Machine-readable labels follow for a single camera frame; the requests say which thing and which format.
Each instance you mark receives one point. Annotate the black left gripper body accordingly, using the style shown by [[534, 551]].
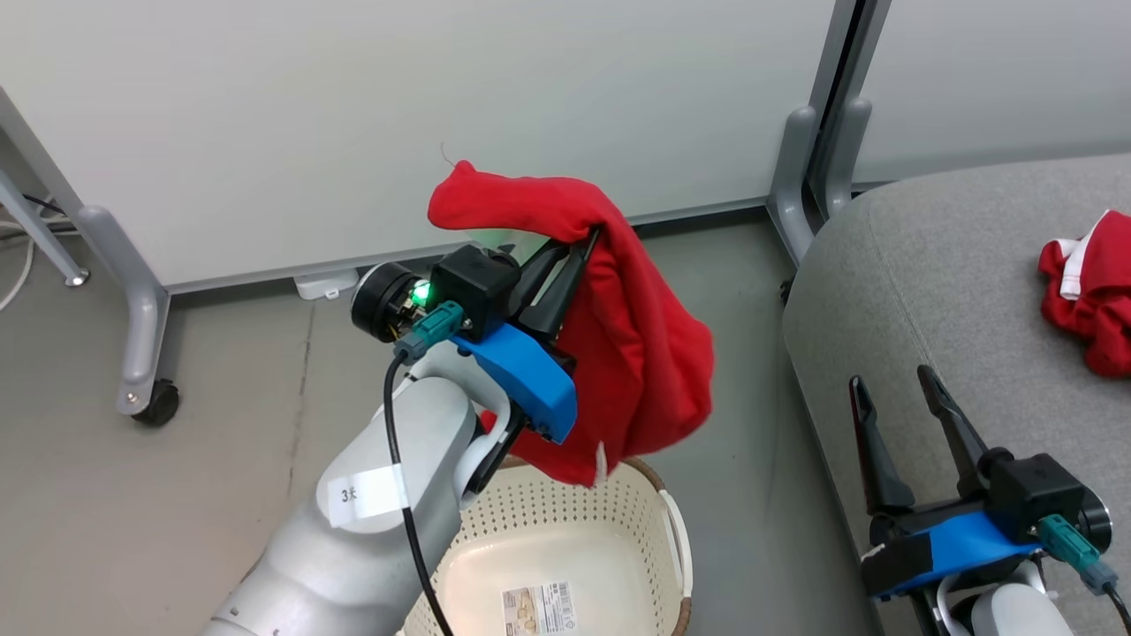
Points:
[[477, 287]]

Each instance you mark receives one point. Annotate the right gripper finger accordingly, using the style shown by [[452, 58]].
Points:
[[959, 437], [870, 459]]

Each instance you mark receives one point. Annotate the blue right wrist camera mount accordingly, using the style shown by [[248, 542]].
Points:
[[972, 543]]

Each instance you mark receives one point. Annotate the large white partition panel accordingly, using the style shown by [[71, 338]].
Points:
[[353, 106]]

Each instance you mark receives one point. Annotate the red and white garment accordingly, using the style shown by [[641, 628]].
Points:
[[1104, 300]]

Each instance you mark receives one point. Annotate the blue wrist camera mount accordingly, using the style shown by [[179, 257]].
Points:
[[526, 371], [972, 543]]

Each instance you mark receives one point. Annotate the white tape label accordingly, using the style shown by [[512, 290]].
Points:
[[367, 495]]

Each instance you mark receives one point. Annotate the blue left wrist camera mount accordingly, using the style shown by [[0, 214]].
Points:
[[526, 371]]

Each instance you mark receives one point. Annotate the cream perforated laundry basket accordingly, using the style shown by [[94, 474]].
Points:
[[548, 530]]

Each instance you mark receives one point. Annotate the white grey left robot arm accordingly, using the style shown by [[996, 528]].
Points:
[[353, 565]]

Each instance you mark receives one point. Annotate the grey metal desk leg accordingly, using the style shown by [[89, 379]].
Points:
[[35, 228]]

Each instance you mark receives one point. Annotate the printed sticker label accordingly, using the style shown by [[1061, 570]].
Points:
[[539, 609]]

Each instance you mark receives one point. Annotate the black caster wheel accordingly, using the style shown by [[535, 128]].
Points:
[[157, 404]]

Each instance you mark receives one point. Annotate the grey partition post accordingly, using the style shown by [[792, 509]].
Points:
[[839, 53]]

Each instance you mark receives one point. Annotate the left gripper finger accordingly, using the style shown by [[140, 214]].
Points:
[[539, 269], [565, 287]]

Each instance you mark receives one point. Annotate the grey fabric sofa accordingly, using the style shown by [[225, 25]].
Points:
[[954, 283]]

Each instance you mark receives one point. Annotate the red cloth garment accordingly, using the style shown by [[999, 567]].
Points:
[[636, 353]]

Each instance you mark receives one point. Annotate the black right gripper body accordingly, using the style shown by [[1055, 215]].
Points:
[[1034, 490]]

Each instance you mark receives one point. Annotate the small white wall box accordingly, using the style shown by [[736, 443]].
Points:
[[327, 284]]

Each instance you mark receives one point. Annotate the narrow white partition panel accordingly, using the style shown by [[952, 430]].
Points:
[[998, 79]]

